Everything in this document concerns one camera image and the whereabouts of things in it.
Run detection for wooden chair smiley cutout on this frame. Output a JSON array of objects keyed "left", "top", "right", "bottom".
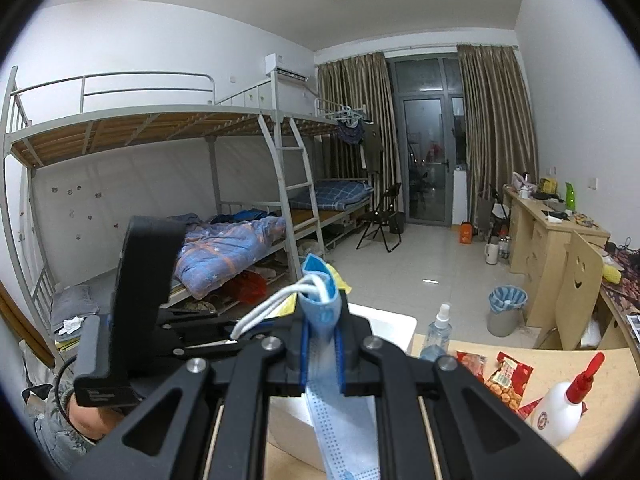
[{"left": 537, "top": 230, "right": 619, "bottom": 352}]

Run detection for dark hanging clothes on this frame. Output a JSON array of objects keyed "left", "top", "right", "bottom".
[{"left": 335, "top": 120, "right": 385, "bottom": 172}]

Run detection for person's left hand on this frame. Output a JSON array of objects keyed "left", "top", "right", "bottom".
[{"left": 67, "top": 395, "right": 126, "bottom": 443}]

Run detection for grey pillow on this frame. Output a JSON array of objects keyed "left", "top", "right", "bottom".
[{"left": 50, "top": 285, "right": 102, "bottom": 337}]

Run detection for red snack packet orange balls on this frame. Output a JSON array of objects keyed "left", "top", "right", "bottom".
[{"left": 484, "top": 351, "right": 535, "bottom": 413}]

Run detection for small red snack packet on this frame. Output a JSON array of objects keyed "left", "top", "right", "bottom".
[{"left": 456, "top": 351, "right": 487, "bottom": 381}]

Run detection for black folding chair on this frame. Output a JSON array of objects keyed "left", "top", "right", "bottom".
[
  {"left": 486, "top": 185, "right": 512, "bottom": 242},
  {"left": 356, "top": 182, "right": 404, "bottom": 254}
]

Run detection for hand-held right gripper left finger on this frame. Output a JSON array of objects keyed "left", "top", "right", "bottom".
[{"left": 65, "top": 306, "right": 313, "bottom": 480}]

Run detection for grey metal bunk bed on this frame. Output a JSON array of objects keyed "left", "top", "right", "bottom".
[
  {"left": 280, "top": 95, "right": 377, "bottom": 253},
  {"left": 0, "top": 66, "right": 323, "bottom": 361}
]

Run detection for flat red packet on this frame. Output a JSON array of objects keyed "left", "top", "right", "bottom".
[{"left": 517, "top": 394, "right": 545, "bottom": 418}]

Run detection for grey trash bin blue bag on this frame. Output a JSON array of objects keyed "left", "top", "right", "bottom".
[{"left": 487, "top": 285, "right": 529, "bottom": 337}]

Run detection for white air conditioner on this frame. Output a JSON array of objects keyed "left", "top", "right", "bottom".
[{"left": 263, "top": 52, "right": 309, "bottom": 84}]

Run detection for glass balcony door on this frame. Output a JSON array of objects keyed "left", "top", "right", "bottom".
[{"left": 387, "top": 57, "right": 468, "bottom": 227}]

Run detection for blue face mask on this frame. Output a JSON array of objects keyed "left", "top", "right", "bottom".
[{"left": 230, "top": 254, "right": 383, "bottom": 480}]

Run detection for blue plaid mattress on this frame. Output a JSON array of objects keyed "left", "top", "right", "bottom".
[{"left": 289, "top": 179, "right": 375, "bottom": 212}]

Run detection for clothes hangers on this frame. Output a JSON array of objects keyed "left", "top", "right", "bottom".
[{"left": 315, "top": 97, "right": 369, "bottom": 122}]

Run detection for light wooden desk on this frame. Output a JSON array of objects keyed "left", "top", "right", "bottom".
[{"left": 502, "top": 185, "right": 612, "bottom": 330}]

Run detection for blue orange star quilt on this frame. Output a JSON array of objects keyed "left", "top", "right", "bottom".
[{"left": 172, "top": 212, "right": 288, "bottom": 301}]

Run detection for red bag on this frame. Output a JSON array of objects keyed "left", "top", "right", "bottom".
[{"left": 227, "top": 270, "right": 269, "bottom": 306}]

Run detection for white lotion bottle red pump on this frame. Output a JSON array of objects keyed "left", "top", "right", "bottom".
[{"left": 530, "top": 351, "right": 606, "bottom": 446}]

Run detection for patterned dark tablecloth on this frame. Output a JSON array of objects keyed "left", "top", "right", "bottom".
[{"left": 600, "top": 249, "right": 640, "bottom": 313}]

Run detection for white tissue pack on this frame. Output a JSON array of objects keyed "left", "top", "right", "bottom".
[{"left": 267, "top": 302, "right": 418, "bottom": 461}]

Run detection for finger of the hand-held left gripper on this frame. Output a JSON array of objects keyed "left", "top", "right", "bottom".
[
  {"left": 159, "top": 306, "right": 251, "bottom": 335},
  {"left": 167, "top": 334, "right": 268, "bottom": 361}
]

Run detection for clear blue spray bottle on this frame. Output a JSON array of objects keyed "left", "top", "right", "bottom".
[{"left": 419, "top": 302, "right": 453, "bottom": 362}]

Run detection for brown curtain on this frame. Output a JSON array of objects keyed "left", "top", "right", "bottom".
[
  {"left": 457, "top": 44, "right": 539, "bottom": 226},
  {"left": 317, "top": 51, "right": 401, "bottom": 196}
]

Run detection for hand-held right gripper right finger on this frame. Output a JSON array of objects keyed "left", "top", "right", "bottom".
[{"left": 334, "top": 307, "right": 583, "bottom": 480}]

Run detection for small wall stickers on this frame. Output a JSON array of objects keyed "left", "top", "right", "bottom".
[{"left": 49, "top": 186, "right": 122, "bottom": 237}]

